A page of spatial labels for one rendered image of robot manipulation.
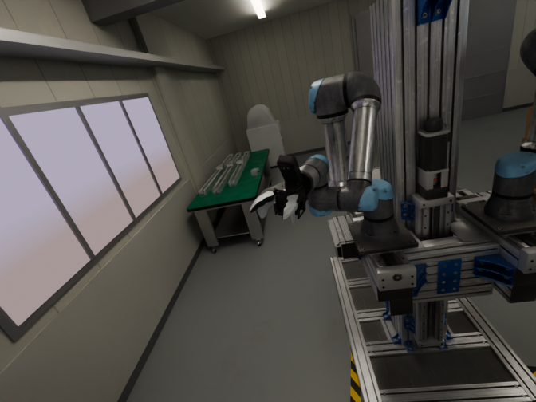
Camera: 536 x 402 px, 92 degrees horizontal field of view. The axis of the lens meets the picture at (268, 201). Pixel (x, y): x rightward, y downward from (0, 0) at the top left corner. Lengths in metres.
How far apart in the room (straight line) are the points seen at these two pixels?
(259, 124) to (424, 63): 5.05
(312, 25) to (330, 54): 0.70
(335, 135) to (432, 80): 0.42
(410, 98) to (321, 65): 5.56
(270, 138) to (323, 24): 2.61
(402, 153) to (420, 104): 0.20
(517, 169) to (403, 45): 0.60
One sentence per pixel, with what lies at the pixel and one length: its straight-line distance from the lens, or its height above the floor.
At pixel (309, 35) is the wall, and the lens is 6.72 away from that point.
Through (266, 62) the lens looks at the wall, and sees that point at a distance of 6.68.
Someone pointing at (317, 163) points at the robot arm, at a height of 1.59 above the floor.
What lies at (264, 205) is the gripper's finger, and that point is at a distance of 0.66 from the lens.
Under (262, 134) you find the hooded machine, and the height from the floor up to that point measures 0.85.
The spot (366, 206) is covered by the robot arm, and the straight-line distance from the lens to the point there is 0.81.
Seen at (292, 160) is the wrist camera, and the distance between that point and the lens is 0.64.
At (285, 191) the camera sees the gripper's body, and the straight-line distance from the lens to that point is 0.66.
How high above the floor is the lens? 1.84
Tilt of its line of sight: 24 degrees down
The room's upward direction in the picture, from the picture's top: 15 degrees counter-clockwise
